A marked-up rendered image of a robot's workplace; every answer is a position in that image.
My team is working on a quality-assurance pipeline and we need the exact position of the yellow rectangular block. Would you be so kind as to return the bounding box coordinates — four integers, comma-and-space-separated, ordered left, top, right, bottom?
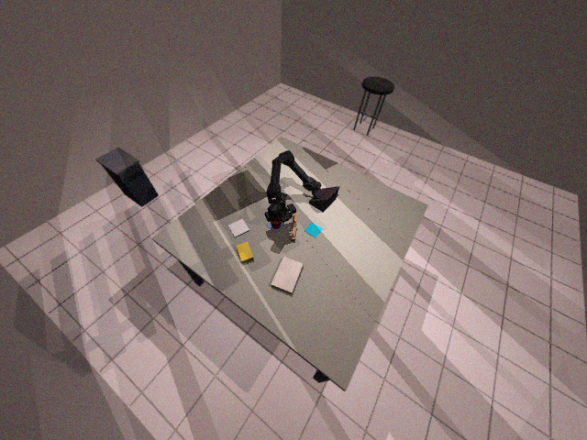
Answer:
236, 242, 254, 263

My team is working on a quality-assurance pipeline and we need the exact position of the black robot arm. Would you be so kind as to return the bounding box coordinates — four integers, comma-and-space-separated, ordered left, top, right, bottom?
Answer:
267, 150, 325, 222

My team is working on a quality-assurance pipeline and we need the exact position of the white flat square slab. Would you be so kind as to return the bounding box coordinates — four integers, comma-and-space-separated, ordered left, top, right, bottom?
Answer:
228, 219, 249, 237

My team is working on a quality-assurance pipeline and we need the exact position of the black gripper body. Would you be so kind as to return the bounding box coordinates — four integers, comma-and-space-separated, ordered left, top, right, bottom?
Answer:
265, 203, 296, 222

